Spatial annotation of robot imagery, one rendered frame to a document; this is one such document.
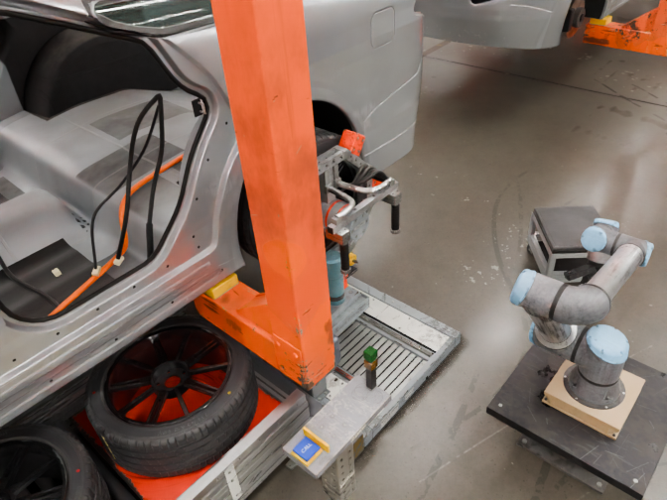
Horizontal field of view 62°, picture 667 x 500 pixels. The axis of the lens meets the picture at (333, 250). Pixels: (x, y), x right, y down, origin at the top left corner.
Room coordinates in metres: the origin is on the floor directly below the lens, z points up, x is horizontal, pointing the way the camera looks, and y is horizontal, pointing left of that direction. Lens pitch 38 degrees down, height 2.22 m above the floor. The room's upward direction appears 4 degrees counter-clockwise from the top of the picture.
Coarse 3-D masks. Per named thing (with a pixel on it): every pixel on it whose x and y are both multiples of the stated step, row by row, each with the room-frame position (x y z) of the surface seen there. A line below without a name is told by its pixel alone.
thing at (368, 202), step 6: (396, 186) 2.01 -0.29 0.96; (378, 192) 1.94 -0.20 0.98; (384, 192) 1.95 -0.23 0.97; (390, 192) 1.98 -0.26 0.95; (366, 198) 1.90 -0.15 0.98; (372, 198) 1.90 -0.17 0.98; (378, 198) 1.92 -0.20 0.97; (360, 204) 1.86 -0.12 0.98; (366, 204) 1.86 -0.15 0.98; (372, 204) 1.89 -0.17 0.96; (354, 210) 1.83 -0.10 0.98; (360, 210) 1.84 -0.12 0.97; (348, 216) 1.79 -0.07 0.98; (354, 216) 1.81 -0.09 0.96; (342, 222) 1.76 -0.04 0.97; (348, 222) 1.78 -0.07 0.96; (330, 228) 1.73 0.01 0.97; (336, 228) 1.73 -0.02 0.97
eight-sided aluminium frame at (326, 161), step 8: (328, 152) 2.06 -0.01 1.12; (336, 152) 2.06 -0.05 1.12; (344, 152) 2.06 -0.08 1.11; (320, 160) 2.02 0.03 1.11; (328, 160) 2.00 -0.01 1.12; (336, 160) 2.03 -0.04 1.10; (344, 160) 2.13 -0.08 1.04; (352, 160) 2.10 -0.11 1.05; (360, 160) 2.14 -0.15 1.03; (320, 168) 1.96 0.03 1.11; (328, 168) 1.99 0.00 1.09; (368, 184) 2.18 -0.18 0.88; (360, 200) 2.20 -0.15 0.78; (352, 240) 2.08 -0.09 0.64; (336, 248) 2.06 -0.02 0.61; (352, 248) 2.08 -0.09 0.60
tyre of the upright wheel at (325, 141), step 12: (324, 132) 2.17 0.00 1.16; (324, 144) 2.10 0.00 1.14; (336, 144) 2.16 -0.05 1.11; (240, 192) 1.97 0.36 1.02; (240, 204) 1.94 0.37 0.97; (240, 216) 1.93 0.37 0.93; (240, 228) 1.93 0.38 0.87; (252, 228) 1.87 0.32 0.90; (240, 240) 1.96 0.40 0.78; (252, 240) 1.88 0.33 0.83; (252, 252) 1.92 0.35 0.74
